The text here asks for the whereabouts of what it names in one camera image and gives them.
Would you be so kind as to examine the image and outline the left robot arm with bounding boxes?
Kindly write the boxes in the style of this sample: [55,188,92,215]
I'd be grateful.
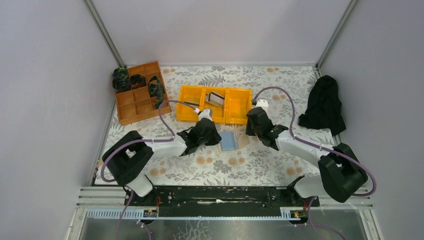
[100,118,222,197]

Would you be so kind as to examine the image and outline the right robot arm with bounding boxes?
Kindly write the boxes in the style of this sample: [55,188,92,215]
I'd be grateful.
[246,107,368,203]

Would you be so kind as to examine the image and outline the card in left bin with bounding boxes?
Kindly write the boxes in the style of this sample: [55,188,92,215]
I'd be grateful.
[184,101,199,107]

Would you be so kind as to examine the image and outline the card in bin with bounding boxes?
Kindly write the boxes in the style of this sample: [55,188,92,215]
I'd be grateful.
[184,101,199,107]
[205,91,225,108]

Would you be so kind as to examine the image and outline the card in middle bin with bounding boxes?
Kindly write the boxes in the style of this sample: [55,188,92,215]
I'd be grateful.
[205,91,225,108]

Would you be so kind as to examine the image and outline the yellow three-compartment bin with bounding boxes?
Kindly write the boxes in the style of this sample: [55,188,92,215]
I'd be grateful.
[178,85,252,125]

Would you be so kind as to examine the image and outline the camo belt in tray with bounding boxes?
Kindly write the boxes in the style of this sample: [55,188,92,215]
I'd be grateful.
[147,75,165,109]

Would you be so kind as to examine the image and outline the black cloth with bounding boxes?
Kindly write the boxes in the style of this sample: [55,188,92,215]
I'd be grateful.
[298,75,347,136]

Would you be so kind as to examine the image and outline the orange compartment tray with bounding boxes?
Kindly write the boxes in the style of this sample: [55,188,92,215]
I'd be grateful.
[115,61,169,126]

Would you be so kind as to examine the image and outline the rolled belt in tray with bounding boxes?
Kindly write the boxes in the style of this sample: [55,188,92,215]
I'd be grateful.
[129,74,147,89]

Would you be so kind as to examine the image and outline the rolled camo belt outside tray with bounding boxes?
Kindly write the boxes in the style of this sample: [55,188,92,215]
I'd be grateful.
[112,67,131,93]

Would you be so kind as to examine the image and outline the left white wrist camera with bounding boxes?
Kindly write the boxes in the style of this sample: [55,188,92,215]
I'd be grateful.
[194,108,213,121]

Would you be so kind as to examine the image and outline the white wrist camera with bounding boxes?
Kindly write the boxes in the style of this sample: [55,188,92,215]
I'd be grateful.
[194,108,213,121]
[252,99,269,111]

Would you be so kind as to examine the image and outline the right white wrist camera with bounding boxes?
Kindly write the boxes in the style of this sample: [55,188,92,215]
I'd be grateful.
[252,99,269,111]

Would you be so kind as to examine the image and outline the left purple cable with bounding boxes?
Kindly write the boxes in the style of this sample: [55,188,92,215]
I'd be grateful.
[99,99,201,240]

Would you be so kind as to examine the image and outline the purple cable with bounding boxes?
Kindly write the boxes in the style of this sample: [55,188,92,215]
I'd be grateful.
[99,99,201,240]
[253,86,378,240]

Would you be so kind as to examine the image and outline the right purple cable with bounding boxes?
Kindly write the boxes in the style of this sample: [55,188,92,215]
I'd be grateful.
[253,86,378,240]

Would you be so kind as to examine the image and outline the aluminium frame rails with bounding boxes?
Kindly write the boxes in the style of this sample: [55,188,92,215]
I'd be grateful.
[77,185,384,240]

